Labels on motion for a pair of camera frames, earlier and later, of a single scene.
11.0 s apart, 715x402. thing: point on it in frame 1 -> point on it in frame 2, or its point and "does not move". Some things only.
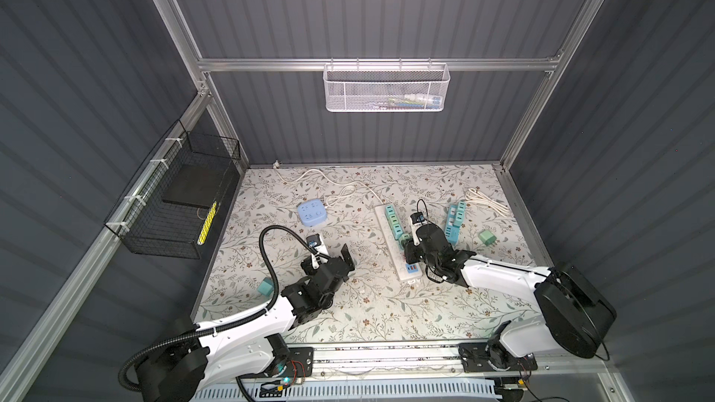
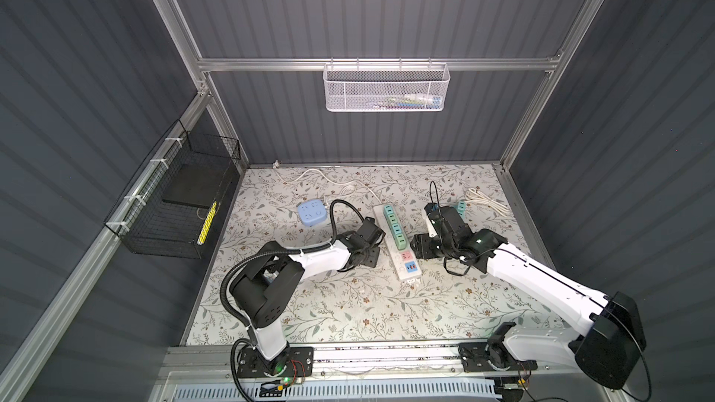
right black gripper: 409,252 -> 419,247
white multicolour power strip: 404,271 does not move
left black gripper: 347,262 -> 373,259
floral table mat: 368,253 does not move
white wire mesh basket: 386,87 does not move
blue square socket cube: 312,212 does not move
